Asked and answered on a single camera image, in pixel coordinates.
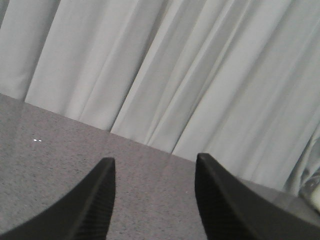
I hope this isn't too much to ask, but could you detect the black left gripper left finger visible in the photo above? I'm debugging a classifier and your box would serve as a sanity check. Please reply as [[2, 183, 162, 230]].
[[0, 157, 116, 240]]

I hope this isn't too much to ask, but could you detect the white curtain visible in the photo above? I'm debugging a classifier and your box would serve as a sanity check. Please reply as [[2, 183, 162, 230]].
[[0, 0, 320, 194]]

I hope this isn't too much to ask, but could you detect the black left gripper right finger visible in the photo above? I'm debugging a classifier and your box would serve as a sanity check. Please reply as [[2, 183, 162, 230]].
[[194, 153, 320, 240]]

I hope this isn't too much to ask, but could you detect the white blender appliance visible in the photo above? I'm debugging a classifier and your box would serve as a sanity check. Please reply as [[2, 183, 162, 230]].
[[310, 185, 320, 212]]

